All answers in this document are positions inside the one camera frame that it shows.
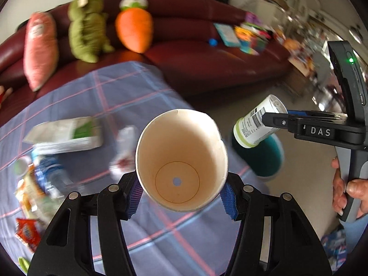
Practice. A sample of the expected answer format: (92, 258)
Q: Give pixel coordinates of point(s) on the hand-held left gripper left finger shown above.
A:
(135, 198)

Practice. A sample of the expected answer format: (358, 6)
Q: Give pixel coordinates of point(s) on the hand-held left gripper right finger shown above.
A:
(230, 204)

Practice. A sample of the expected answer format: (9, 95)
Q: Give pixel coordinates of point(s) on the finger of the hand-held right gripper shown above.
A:
(279, 122)
(296, 113)

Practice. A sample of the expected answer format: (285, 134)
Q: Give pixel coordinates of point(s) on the white plastic bottle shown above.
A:
(253, 126)

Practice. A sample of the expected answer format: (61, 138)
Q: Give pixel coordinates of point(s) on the teal plastic bin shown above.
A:
(268, 158)

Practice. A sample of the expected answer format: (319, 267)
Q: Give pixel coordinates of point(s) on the white paper cup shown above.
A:
(178, 149)

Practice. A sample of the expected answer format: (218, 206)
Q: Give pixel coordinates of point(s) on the person's right hand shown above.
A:
(337, 189)

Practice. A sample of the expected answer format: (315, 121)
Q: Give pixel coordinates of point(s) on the white crumpled wrapper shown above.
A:
(125, 149)

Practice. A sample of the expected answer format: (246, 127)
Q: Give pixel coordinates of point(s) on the wooden side table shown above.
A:
(302, 63)

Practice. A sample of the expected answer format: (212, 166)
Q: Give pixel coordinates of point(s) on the clear plastic water bottle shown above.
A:
(51, 175)

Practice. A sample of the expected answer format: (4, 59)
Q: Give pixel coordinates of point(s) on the pile of colourful books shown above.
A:
(254, 34)

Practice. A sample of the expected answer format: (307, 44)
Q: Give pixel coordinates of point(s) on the green and white carton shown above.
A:
(63, 135)

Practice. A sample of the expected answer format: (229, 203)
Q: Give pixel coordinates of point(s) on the light blue book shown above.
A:
(228, 34)

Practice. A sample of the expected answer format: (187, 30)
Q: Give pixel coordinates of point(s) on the small blue ball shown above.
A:
(213, 42)

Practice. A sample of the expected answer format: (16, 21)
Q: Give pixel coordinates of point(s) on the blue plaid tablecloth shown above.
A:
(95, 97)

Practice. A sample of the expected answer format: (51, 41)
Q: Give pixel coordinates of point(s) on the red snack packet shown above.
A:
(28, 233)

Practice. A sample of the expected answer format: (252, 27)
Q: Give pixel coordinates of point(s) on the blue printed bag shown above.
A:
(335, 247)

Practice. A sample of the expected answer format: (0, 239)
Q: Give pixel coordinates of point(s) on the small white cup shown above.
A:
(22, 166)

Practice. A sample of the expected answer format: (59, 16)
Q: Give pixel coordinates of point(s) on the dark red leather sofa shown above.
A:
(184, 49)

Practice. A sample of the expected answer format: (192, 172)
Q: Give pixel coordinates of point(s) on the green wrapper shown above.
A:
(24, 266)

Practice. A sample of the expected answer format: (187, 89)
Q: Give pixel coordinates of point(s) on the orange carrot plush toy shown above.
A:
(135, 28)

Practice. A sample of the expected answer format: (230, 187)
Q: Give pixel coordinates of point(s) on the green plush toy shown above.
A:
(86, 31)

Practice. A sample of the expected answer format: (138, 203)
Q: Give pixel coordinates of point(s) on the pink plush toy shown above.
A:
(40, 51)

